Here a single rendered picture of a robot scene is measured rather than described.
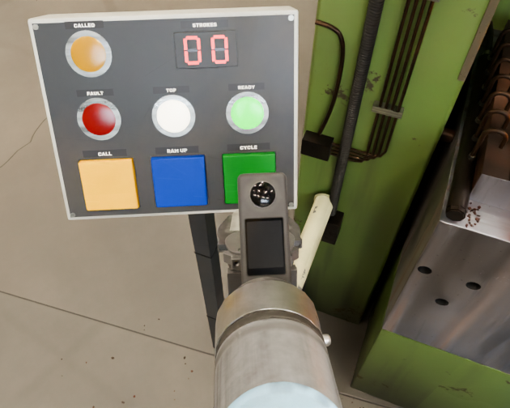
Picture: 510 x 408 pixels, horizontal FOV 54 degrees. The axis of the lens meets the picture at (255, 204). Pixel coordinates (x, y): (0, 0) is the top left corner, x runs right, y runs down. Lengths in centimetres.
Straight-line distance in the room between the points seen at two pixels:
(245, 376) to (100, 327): 144
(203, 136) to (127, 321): 113
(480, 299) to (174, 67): 68
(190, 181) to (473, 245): 46
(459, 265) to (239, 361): 63
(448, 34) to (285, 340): 60
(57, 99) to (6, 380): 122
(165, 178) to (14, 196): 149
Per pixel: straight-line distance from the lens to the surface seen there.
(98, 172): 74
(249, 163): 71
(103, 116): 72
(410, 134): 100
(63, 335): 180
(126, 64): 70
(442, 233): 87
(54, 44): 72
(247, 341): 38
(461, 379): 136
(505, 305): 102
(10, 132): 242
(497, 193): 87
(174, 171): 72
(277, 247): 46
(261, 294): 41
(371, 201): 116
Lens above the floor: 158
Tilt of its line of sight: 54 degrees down
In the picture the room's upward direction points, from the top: straight up
